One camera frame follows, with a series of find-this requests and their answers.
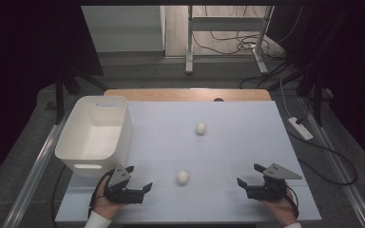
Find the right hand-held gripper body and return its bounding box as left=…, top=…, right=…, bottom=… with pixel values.
left=246, top=162, right=303, bottom=201

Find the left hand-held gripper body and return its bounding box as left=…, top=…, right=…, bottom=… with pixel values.
left=104, top=165, right=145, bottom=204

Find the white plastic bin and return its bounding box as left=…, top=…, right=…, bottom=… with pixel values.
left=54, top=95, right=133, bottom=179

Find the person's left hand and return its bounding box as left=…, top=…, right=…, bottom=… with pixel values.
left=92, top=178, right=126, bottom=220

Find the person's right hand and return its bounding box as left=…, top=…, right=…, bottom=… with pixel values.
left=259, top=187, right=298, bottom=227

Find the white board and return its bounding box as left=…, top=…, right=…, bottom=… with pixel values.
left=54, top=100, right=322, bottom=224

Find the white power strip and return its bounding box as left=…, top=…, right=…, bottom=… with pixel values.
left=287, top=116, right=315, bottom=142

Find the wooden table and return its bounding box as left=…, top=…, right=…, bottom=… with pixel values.
left=104, top=88, right=272, bottom=103

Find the black stand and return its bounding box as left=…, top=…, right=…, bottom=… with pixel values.
left=45, top=61, right=109, bottom=125
left=294, top=53, right=335, bottom=127

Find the white cabinet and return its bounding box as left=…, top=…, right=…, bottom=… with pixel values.
left=81, top=5, right=166, bottom=53

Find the left hand-held gripper black cable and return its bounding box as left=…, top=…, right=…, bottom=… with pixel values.
left=88, top=169, right=116, bottom=217

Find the hand-held gripper black cable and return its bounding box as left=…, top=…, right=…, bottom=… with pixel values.
left=284, top=185, right=299, bottom=219
left=88, top=169, right=116, bottom=217

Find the right hand-held gripper black cable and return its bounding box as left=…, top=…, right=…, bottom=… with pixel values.
left=284, top=185, right=299, bottom=219

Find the aluminium rail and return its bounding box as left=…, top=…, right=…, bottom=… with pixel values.
left=298, top=94, right=365, bottom=228
left=1, top=104, right=77, bottom=228

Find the thin black cable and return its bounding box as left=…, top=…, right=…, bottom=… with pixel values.
left=50, top=164, right=67, bottom=228

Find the long black floor cable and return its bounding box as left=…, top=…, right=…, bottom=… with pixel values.
left=286, top=127, right=358, bottom=186

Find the white cable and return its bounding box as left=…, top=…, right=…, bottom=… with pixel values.
left=279, top=77, right=294, bottom=119

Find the tangle of black cables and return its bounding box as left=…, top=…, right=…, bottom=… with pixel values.
left=192, top=5, right=288, bottom=59

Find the white metal stand frame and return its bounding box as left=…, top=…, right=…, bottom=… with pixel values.
left=184, top=5, right=275, bottom=75

